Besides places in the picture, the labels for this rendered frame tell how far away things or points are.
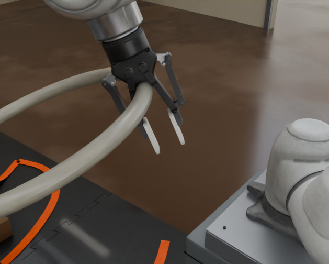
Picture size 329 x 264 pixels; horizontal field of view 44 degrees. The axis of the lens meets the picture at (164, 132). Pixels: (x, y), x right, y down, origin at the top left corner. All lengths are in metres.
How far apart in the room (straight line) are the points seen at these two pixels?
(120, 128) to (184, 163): 2.15
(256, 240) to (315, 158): 0.26
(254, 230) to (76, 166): 0.62
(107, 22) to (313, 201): 0.51
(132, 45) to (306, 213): 0.47
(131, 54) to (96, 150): 0.19
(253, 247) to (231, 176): 1.65
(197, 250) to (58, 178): 0.63
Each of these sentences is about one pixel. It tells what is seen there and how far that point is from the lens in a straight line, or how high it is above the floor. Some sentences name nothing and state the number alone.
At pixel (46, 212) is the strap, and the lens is 2.44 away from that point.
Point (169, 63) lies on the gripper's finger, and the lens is 0.72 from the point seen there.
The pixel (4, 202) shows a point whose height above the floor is 1.26.
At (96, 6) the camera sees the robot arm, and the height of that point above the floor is 1.50.
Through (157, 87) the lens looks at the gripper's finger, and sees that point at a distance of 0.73.
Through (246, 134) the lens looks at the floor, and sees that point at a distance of 3.10.
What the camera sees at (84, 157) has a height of 1.29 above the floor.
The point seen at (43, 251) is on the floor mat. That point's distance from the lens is 2.24.
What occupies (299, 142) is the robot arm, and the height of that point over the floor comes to 1.13.
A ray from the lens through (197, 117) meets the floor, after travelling 3.28.
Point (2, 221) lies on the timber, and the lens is 2.29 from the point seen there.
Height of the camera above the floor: 1.62
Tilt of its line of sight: 32 degrees down
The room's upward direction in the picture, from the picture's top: straight up
